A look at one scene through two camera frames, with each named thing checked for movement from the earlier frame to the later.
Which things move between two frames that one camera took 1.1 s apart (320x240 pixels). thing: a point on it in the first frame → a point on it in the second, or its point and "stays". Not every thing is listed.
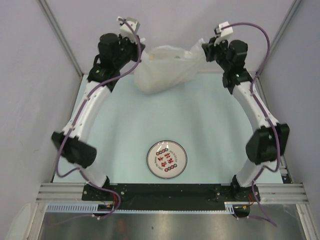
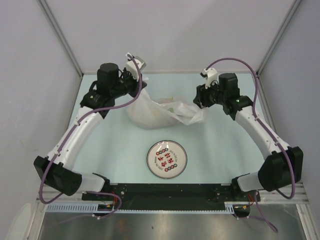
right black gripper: (209, 48) → (202, 95)
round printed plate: (166, 159) stays
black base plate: (168, 196) stays
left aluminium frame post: (63, 41) stays
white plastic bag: (163, 67) → (162, 113)
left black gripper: (134, 45) → (136, 83)
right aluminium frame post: (289, 14) stays
